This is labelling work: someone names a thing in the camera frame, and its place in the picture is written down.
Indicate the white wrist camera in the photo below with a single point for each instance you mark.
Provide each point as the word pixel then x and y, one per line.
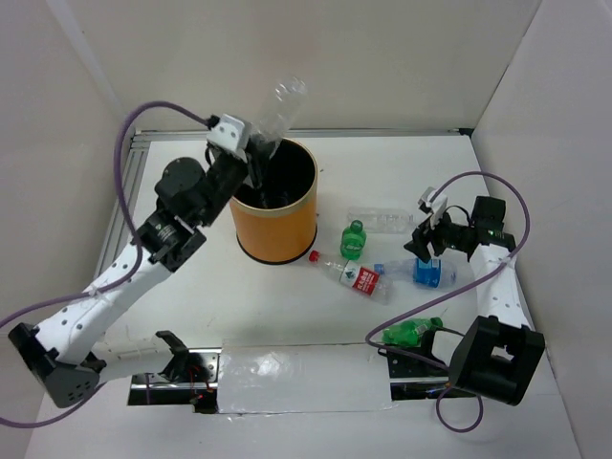
pixel 231 134
pixel 433 203

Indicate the clear bottle red label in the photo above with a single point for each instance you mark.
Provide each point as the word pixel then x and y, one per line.
pixel 353 276

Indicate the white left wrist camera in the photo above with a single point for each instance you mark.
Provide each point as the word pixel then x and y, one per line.
pixel 231 134

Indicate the orange cylindrical bin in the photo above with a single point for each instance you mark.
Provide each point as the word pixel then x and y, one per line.
pixel 278 224

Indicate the clear bottle blue label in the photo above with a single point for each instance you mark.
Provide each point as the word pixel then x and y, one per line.
pixel 433 274

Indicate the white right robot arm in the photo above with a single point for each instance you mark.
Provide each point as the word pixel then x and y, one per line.
pixel 500 352

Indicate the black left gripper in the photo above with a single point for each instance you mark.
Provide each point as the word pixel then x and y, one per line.
pixel 253 166

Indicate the crushed green plastic bottle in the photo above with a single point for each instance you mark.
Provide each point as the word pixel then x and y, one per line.
pixel 409 333

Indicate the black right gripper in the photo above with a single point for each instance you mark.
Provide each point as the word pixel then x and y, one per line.
pixel 419 245

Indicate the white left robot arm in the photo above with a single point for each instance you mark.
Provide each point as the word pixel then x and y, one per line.
pixel 65 353

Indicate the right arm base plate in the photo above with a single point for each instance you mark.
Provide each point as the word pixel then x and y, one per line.
pixel 411 379

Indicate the small green bottle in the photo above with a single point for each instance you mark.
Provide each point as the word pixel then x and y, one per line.
pixel 353 240

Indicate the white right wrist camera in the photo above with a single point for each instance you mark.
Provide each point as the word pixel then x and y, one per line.
pixel 433 203

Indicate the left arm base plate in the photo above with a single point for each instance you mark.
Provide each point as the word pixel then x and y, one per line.
pixel 195 386

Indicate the crushed clear plastic bottle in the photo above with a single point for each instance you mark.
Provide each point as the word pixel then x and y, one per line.
pixel 280 109

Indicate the clear bottle without label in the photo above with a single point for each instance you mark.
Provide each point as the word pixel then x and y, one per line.
pixel 383 220

